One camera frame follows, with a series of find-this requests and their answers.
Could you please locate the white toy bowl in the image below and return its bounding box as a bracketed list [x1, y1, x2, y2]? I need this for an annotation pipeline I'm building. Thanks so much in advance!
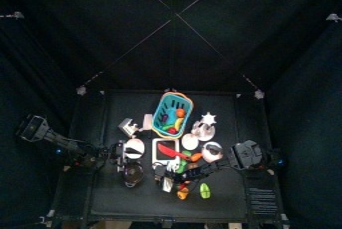
[123, 138, 147, 160]

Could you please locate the brown toy food piece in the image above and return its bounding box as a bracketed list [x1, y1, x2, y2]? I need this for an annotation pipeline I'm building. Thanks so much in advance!
[185, 161, 201, 171]

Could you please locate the green toy vegetable piece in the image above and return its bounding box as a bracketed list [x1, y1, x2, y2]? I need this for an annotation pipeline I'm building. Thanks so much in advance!
[177, 159, 189, 175]

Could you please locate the white toy food piece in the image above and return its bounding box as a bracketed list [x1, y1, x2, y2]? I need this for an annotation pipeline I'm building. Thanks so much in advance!
[168, 158, 181, 174]

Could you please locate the grey toy cutting board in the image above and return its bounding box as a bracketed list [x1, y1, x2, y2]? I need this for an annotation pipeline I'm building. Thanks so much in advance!
[151, 137, 181, 165]

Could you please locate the orange toy carrot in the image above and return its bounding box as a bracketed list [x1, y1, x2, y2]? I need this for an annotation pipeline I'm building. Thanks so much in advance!
[188, 152, 204, 163]

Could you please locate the white toy knife block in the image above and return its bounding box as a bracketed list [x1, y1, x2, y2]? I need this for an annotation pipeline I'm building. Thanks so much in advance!
[117, 117, 140, 138]

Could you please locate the lime green toy slice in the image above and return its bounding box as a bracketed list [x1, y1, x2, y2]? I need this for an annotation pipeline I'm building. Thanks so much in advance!
[199, 182, 212, 200]

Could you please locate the red toy knife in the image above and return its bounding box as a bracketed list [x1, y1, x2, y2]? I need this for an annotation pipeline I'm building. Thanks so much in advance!
[156, 142, 189, 161]

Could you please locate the yellow toy bell pepper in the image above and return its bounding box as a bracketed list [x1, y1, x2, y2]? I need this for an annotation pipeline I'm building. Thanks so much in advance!
[175, 187, 191, 201]

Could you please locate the small cream toy jug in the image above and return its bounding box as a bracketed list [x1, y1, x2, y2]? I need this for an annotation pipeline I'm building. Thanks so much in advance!
[140, 113, 155, 132]

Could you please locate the teal basket with orange rim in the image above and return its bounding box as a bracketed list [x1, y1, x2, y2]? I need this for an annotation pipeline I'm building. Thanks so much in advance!
[151, 91, 195, 140]

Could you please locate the white toy plate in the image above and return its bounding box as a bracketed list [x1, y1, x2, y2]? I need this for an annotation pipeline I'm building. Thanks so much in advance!
[180, 133, 200, 152]

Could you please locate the yellow toy banana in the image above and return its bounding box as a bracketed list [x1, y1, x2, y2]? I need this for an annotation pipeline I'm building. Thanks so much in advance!
[172, 118, 185, 132]

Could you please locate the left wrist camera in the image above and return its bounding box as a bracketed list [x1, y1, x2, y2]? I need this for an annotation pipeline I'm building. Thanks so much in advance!
[111, 142, 127, 156]

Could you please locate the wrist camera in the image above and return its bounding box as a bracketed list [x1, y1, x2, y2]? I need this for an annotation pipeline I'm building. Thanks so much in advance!
[111, 142, 127, 156]
[201, 160, 229, 174]

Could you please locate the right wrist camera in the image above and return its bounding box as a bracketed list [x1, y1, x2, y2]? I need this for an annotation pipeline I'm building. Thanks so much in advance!
[201, 160, 229, 174]

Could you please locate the white kettle with black handle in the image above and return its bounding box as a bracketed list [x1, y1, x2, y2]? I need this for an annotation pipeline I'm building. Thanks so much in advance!
[200, 141, 225, 164]

